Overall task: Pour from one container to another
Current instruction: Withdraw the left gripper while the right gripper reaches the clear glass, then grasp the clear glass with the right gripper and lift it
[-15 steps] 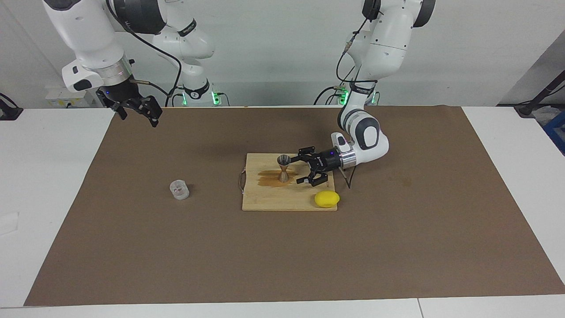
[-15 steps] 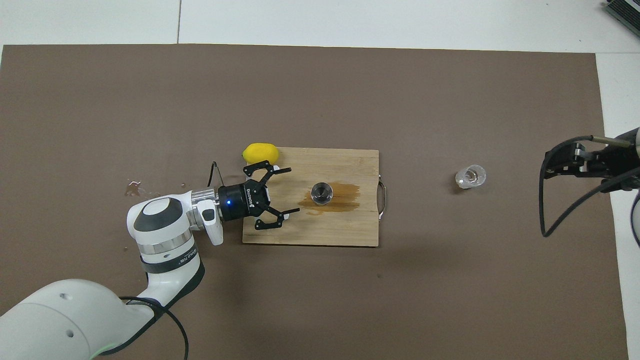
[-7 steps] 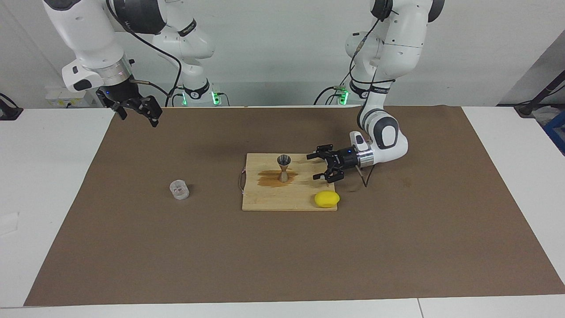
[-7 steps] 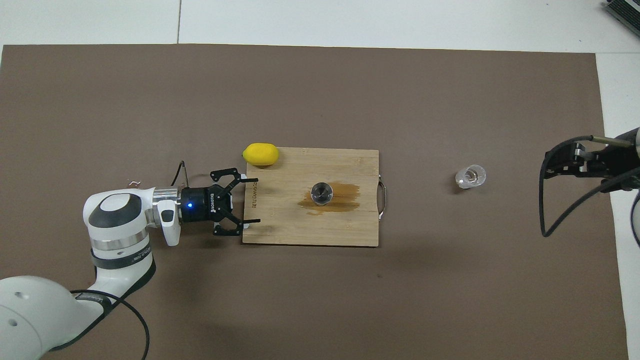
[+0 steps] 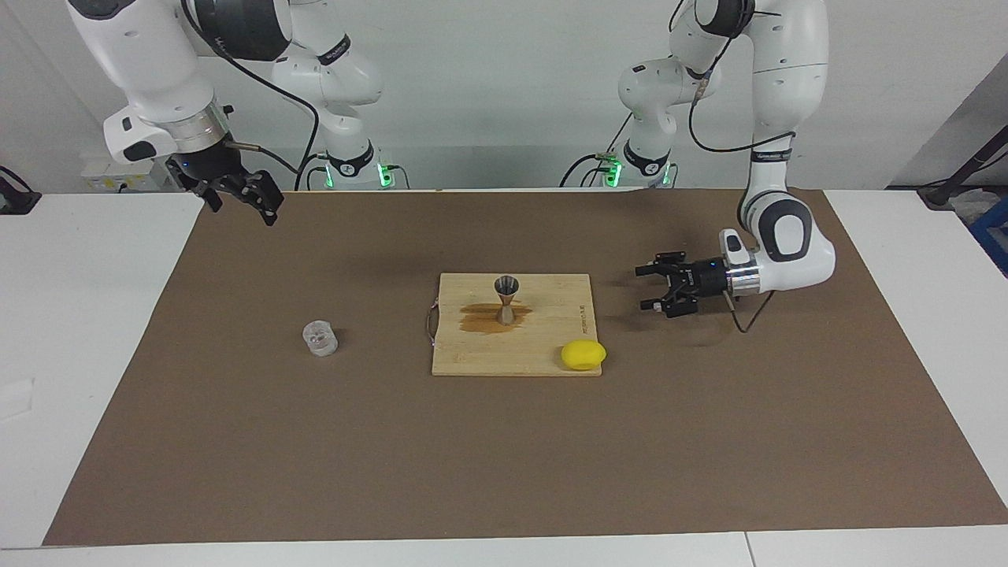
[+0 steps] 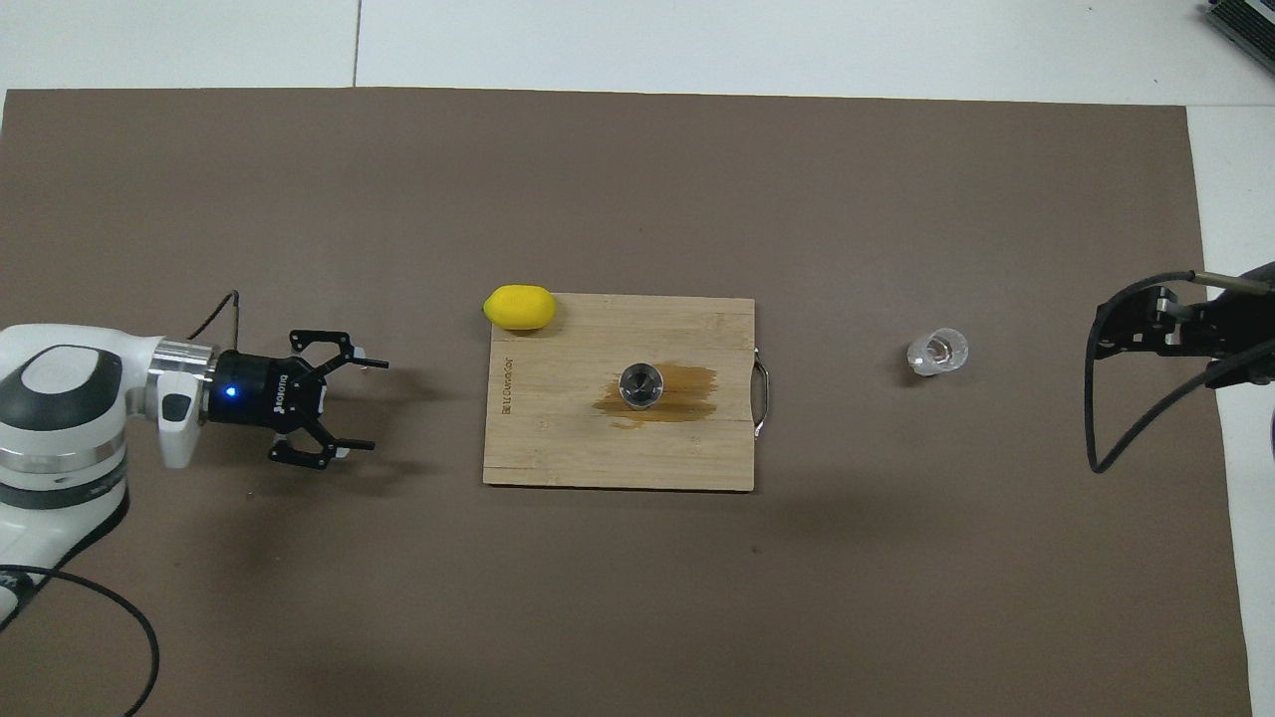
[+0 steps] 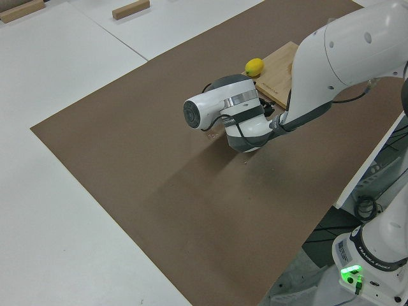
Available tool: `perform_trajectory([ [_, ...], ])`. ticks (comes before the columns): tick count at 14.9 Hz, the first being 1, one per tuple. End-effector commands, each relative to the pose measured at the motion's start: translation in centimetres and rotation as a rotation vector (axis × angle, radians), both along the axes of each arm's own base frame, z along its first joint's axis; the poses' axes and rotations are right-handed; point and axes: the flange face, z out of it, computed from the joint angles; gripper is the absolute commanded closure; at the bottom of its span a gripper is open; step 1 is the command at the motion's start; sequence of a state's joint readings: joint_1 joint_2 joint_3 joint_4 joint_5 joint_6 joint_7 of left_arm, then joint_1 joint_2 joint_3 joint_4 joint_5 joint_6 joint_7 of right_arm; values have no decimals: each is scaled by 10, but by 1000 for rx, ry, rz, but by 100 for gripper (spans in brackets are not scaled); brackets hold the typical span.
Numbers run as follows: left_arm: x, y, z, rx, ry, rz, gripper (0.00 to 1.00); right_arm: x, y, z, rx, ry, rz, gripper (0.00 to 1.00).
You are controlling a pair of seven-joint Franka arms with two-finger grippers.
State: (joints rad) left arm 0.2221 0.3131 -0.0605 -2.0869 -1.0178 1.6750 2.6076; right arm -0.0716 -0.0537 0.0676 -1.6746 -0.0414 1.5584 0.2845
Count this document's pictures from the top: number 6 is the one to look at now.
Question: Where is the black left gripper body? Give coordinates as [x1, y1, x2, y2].
[204, 349, 332, 435]

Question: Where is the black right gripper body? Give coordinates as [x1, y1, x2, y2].
[1183, 287, 1275, 390]

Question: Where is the small clear glass cup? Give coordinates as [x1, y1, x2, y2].
[905, 327, 970, 378]

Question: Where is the steel double jigger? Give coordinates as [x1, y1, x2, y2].
[618, 363, 665, 412]

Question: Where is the yellow lemon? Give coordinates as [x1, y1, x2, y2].
[483, 284, 557, 332]

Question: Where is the wooden cutting board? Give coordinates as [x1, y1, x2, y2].
[482, 293, 771, 493]

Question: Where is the grey ribbed device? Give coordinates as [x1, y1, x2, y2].
[1198, 0, 1275, 47]

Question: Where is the brown table mat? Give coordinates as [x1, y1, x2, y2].
[0, 88, 1254, 717]

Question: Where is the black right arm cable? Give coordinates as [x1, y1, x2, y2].
[1084, 269, 1275, 475]

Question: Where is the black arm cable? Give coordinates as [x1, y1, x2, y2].
[1084, 269, 1275, 475]
[0, 289, 243, 717]

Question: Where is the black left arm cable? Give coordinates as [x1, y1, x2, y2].
[0, 289, 243, 717]

